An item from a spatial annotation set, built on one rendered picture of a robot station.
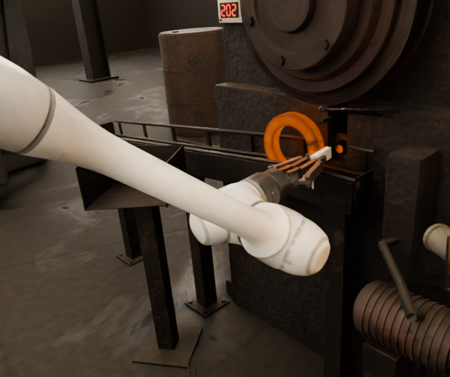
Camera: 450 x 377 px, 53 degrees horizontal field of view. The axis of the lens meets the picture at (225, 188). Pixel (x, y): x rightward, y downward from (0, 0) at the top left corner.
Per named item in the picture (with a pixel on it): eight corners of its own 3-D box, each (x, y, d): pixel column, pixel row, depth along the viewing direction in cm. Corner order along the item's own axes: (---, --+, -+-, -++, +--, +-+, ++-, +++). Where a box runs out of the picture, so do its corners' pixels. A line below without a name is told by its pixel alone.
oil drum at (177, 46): (205, 117, 465) (196, 25, 429) (245, 126, 423) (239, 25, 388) (157, 131, 429) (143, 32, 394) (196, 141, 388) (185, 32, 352)
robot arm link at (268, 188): (267, 222, 99) (285, 211, 102) (262, 185, 95) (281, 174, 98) (238, 211, 105) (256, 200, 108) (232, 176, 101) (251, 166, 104)
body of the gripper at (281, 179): (256, 198, 108) (281, 182, 113) (282, 208, 102) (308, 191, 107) (252, 170, 104) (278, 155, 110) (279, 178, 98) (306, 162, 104)
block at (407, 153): (401, 231, 113) (409, 140, 104) (433, 241, 108) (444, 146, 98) (378, 248, 107) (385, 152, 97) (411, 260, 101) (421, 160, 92)
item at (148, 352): (140, 322, 175) (107, 145, 147) (205, 328, 169) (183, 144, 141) (117, 360, 157) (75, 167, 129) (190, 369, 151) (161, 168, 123)
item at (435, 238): (449, 248, 91) (451, 221, 89) (478, 268, 83) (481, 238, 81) (421, 252, 91) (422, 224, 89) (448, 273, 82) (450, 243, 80)
